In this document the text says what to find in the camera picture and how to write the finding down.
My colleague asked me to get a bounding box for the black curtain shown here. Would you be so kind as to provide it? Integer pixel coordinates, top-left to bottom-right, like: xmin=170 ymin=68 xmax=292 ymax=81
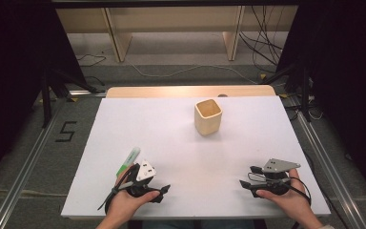
xmin=275 ymin=0 xmax=366 ymax=199
xmin=0 ymin=0 xmax=88 ymax=190

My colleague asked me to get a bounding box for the black cable bundle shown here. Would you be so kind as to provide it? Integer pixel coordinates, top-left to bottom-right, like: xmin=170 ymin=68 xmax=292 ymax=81
xmin=237 ymin=5 xmax=284 ymax=67

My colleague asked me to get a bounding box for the aluminium floor rail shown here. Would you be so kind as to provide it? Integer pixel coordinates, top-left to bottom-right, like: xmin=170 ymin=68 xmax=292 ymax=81
xmin=0 ymin=97 xmax=69 ymax=229
xmin=284 ymin=94 xmax=366 ymax=229

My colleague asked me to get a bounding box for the person's right hand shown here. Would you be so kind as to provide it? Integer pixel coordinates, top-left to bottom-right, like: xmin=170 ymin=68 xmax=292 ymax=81
xmin=254 ymin=168 xmax=313 ymax=221

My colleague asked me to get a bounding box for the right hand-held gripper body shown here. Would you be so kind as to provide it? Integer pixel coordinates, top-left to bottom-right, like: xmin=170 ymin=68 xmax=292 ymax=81
xmin=248 ymin=157 xmax=302 ymax=197

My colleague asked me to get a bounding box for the light wooden table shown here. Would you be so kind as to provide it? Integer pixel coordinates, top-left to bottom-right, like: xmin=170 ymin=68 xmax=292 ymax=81
xmin=105 ymin=84 xmax=277 ymax=99

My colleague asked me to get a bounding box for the black floor cable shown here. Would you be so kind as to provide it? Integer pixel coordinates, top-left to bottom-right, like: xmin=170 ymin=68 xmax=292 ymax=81
xmin=76 ymin=53 xmax=108 ymax=68
xmin=84 ymin=74 xmax=107 ymax=87

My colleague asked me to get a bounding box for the beige square cup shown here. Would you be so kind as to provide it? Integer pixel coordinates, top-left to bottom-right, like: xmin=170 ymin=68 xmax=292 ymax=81
xmin=193 ymin=98 xmax=224 ymax=137

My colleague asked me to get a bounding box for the white floor cable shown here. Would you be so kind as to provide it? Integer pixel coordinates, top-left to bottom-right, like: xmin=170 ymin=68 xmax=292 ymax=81
xmin=124 ymin=58 xmax=259 ymax=85

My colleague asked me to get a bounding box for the person's left hand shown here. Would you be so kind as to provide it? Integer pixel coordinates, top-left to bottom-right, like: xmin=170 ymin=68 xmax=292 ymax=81
xmin=105 ymin=171 xmax=162 ymax=223

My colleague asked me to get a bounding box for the black left gripper strap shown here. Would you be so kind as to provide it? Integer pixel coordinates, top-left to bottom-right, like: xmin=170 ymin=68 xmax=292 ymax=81
xmin=96 ymin=163 xmax=140 ymax=212

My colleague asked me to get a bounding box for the white table board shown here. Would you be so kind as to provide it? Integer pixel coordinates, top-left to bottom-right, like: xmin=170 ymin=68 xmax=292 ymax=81
xmin=60 ymin=95 xmax=332 ymax=221

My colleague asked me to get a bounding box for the light wooden shelf unit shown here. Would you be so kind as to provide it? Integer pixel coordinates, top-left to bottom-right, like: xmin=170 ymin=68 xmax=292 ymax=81
xmin=55 ymin=5 xmax=299 ymax=64

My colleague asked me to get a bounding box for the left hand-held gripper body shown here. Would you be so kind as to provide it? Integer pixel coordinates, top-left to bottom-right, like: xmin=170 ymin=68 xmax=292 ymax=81
xmin=124 ymin=159 xmax=160 ymax=198

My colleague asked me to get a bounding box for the green marker pen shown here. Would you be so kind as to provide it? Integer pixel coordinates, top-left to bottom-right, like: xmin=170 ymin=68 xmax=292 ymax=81
xmin=115 ymin=146 xmax=142 ymax=178

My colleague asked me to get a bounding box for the black overhead bar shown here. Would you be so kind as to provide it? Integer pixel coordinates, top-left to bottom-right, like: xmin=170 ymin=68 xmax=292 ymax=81
xmin=51 ymin=0 xmax=301 ymax=10

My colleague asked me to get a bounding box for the short aluminium rail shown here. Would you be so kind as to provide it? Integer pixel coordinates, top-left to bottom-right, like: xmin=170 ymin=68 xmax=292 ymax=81
xmin=67 ymin=89 xmax=108 ymax=98

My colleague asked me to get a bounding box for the black tripod stand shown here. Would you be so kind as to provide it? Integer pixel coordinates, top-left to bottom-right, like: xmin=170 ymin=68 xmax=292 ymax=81
xmin=261 ymin=61 xmax=313 ymax=123
xmin=40 ymin=66 xmax=100 ymax=129

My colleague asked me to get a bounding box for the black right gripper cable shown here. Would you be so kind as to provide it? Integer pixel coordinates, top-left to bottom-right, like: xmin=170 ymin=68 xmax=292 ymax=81
xmin=247 ymin=172 xmax=313 ymax=206

